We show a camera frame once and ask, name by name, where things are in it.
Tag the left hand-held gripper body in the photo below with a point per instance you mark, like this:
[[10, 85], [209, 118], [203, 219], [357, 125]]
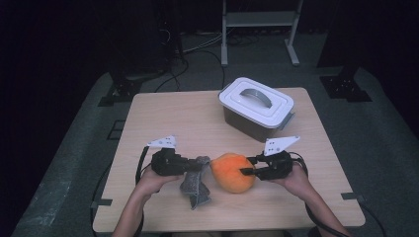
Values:
[[168, 164]]

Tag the person's left hand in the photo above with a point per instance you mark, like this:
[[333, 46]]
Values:
[[151, 184]]

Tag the black floor tape square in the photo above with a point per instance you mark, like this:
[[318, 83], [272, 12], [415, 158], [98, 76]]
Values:
[[109, 130]]

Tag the black stand with base plate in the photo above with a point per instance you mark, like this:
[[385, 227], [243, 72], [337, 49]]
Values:
[[346, 87]]

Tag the black tape strip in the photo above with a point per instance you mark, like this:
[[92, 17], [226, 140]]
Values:
[[352, 196], [101, 202]]

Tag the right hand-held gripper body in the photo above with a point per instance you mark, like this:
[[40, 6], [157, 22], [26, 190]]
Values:
[[278, 166]]

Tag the grey cloth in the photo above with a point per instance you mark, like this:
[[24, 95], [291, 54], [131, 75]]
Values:
[[194, 189]]

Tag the orange plush toy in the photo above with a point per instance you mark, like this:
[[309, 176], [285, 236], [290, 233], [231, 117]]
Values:
[[230, 173]]

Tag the white metal stand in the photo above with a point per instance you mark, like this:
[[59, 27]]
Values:
[[260, 19]]

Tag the person's right hand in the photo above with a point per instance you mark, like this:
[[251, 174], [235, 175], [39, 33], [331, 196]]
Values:
[[298, 181]]

